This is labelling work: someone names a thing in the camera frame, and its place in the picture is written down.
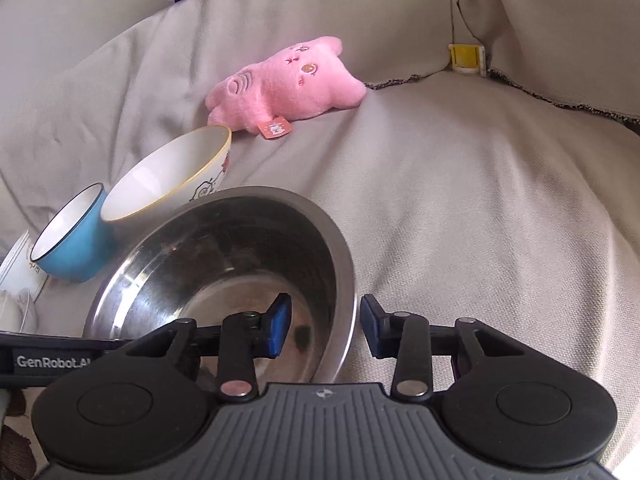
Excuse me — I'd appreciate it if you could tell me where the beige cushion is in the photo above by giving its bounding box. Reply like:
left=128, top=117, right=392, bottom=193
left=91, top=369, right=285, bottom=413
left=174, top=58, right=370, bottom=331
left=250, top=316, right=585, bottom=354
left=492, top=0, right=640, bottom=121

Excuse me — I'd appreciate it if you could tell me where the brown patterned cloth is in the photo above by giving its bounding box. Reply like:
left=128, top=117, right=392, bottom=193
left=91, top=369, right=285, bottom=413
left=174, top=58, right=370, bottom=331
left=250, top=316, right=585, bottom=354
left=0, top=390, right=38, bottom=480

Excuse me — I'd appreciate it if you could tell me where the yellow and white clip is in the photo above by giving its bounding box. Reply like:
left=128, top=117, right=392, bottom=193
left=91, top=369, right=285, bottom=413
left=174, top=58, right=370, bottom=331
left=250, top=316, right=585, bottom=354
left=448, top=43, right=488, bottom=78

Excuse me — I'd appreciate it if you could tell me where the white booklet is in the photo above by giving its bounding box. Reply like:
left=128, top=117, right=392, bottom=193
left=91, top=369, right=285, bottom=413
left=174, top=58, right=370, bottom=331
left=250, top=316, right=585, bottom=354
left=0, top=230, right=48, bottom=306

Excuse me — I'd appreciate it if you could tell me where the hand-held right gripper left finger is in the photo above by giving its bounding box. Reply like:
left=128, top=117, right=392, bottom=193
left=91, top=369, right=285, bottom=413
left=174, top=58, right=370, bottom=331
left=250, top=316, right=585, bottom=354
left=117, top=292, right=293, bottom=402

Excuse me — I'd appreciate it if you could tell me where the white patterned yellow-rimmed bowl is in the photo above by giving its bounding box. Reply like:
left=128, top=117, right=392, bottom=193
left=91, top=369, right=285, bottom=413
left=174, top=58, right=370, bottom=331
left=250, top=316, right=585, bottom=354
left=100, top=125, right=233, bottom=224

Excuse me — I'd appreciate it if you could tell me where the pink plush toy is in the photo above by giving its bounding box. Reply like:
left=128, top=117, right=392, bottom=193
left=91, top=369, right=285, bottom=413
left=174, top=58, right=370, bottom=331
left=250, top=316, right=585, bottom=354
left=206, top=36, right=368, bottom=140

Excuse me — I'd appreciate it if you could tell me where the blue cup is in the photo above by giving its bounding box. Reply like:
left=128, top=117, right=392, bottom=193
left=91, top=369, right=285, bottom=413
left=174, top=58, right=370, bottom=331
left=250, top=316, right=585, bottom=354
left=29, top=182, right=118, bottom=283

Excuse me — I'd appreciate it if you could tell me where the stainless steel bowl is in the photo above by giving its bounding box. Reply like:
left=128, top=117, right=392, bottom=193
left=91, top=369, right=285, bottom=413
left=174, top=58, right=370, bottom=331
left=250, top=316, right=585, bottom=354
left=82, top=186, right=357, bottom=386

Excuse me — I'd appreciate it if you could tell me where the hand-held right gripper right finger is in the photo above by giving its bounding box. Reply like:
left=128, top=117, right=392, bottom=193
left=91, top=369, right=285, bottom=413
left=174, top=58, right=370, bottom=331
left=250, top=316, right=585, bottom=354
left=360, top=294, right=526, bottom=403

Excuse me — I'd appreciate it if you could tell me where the beige sofa cover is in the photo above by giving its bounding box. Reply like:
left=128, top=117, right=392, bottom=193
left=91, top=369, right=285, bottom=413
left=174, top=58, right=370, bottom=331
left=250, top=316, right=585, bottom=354
left=0, top=0, right=640, bottom=480

